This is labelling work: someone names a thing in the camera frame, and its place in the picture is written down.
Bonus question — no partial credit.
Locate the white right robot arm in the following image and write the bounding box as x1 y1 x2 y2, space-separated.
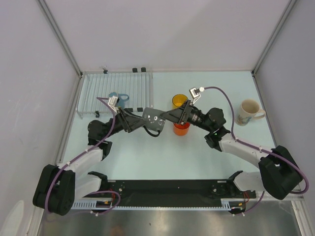
161 100 304 200

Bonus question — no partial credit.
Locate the beige patterned ceramic mug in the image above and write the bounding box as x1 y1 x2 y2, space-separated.
235 99 266 126

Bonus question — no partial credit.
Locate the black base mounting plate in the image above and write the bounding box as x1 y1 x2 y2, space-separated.
80 179 258 207

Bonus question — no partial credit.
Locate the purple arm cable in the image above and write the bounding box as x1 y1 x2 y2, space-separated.
44 96 121 214
204 86 310 195

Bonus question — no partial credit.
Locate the orange cup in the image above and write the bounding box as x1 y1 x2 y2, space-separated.
173 122 190 136

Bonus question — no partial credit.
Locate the clear acrylic dish rack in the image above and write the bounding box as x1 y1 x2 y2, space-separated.
76 67 154 118

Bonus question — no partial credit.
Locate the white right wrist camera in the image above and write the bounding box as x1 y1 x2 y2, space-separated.
189 87 205 104

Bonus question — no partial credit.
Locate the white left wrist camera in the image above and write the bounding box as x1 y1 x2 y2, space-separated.
108 96 119 110

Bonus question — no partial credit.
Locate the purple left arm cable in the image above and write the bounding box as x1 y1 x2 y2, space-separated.
44 96 121 214

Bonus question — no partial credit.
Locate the grey mug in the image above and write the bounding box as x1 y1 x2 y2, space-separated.
142 107 165 138

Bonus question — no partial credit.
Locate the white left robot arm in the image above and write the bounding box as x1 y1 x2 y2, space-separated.
32 109 150 216

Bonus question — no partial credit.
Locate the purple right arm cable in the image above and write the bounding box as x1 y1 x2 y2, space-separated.
204 86 310 195

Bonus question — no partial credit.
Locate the slotted cable duct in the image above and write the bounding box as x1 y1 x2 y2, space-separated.
71 200 245 211

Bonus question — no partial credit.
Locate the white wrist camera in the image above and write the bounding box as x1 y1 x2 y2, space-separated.
108 96 119 110
189 87 205 104

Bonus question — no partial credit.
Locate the yellow mug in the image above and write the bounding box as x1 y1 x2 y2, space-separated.
172 94 188 109

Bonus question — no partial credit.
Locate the light blue mug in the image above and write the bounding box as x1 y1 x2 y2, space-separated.
108 92 129 103

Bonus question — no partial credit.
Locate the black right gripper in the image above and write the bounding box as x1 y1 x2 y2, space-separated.
160 99 213 132

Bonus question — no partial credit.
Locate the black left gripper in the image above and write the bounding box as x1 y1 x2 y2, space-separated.
102 108 150 140

